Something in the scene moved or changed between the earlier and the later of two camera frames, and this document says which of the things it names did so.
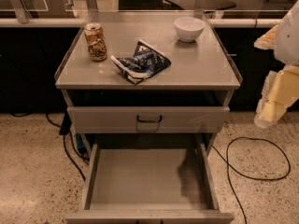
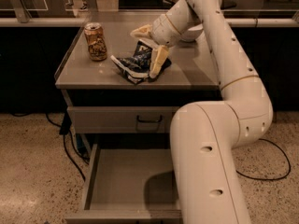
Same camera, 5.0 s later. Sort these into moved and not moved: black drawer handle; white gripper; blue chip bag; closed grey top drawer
Moved: white gripper
Not moved: black drawer handle; blue chip bag; closed grey top drawer
